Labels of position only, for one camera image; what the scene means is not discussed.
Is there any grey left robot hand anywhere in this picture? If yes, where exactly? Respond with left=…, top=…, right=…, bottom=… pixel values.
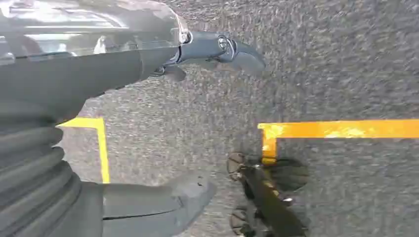
left=0, top=0, right=266, bottom=237

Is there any yellow floor tape line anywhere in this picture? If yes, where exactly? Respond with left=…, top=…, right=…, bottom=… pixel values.
left=56, top=117, right=111, bottom=185
left=257, top=119, right=419, bottom=165

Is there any black robot foot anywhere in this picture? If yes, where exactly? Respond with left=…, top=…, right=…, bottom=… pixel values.
left=226, top=152, right=310, bottom=237

